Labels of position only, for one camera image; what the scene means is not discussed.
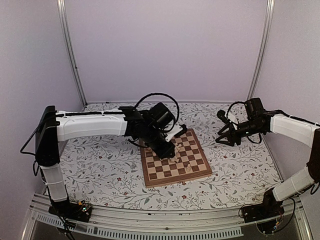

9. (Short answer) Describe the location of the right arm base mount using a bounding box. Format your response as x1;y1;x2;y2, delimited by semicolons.
239;199;285;223

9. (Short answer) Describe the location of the right aluminium frame post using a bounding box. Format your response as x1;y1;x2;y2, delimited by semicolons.
246;0;275;100

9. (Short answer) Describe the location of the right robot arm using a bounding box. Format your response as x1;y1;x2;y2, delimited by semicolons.
215;97;320;218

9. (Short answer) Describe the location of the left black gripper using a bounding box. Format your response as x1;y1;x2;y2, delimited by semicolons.
142;126;177;161

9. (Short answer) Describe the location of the aluminium frame post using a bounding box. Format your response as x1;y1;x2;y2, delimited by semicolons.
246;0;275;100
56;0;88;107

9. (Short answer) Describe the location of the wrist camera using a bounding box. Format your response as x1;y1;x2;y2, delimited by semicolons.
165;124;188;142
216;109;239;125

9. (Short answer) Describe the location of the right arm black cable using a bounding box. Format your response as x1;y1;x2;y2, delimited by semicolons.
224;100;248;121

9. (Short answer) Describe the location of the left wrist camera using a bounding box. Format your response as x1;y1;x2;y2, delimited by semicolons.
165;124;188;142

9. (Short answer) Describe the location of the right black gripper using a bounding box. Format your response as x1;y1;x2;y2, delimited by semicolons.
215;119;263;147

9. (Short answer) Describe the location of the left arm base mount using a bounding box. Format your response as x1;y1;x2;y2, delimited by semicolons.
48;199;93;223

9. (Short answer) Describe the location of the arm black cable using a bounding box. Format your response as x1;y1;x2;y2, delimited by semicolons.
224;100;248;121
133;92;181;131

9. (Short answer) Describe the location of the floral patterned table mat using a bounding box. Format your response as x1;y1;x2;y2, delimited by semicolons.
54;101;281;213

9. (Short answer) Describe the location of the wooden chess board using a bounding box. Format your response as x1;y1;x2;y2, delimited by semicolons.
140;128;213;188

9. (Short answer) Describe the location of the front aluminium rail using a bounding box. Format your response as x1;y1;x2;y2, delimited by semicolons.
21;194;315;240

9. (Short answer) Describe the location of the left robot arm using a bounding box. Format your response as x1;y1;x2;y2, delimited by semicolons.
59;103;176;210

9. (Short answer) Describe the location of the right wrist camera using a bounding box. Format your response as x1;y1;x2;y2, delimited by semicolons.
216;109;239;125

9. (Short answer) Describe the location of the left aluminium frame post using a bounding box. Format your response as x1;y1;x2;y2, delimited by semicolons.
56;0;88;107

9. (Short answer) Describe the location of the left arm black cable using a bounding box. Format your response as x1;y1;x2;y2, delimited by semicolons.
133;92;181;131

